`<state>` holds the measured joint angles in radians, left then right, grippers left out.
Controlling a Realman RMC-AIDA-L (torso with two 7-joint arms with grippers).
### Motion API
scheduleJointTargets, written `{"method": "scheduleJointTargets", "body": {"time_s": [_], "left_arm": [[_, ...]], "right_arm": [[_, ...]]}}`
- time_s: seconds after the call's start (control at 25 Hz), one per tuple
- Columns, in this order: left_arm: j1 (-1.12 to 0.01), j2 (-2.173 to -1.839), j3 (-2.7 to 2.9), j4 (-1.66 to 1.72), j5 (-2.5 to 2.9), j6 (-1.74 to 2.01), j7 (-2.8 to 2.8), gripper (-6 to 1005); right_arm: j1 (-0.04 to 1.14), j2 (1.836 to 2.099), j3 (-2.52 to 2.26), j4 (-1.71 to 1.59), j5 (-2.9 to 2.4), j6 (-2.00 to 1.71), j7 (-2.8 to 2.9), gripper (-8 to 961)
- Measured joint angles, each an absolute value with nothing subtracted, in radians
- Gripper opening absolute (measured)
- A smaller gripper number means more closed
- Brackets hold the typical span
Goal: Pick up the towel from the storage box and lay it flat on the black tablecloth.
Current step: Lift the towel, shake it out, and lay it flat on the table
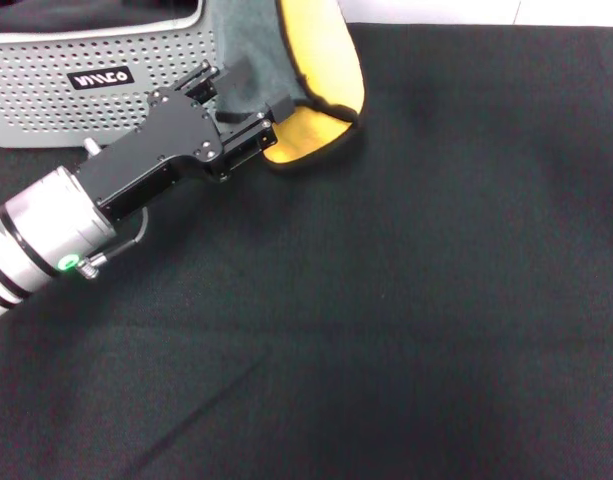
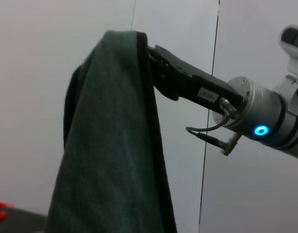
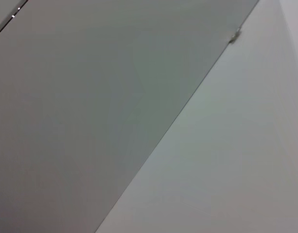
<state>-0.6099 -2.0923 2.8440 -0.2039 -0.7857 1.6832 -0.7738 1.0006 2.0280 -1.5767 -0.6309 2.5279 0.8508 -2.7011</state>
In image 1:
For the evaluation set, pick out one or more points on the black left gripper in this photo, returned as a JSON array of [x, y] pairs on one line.
[[171, 140]]

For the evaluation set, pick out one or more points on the grey yellow towel black hem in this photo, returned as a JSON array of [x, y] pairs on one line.
[[326, 65]]

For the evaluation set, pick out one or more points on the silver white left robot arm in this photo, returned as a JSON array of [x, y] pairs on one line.
[[46, 220]]

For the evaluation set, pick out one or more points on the grey perforated storage basket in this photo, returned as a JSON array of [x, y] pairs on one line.
[[111, 110]]

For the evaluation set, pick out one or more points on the black tablecloth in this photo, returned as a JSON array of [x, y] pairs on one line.
[[386, 300]]

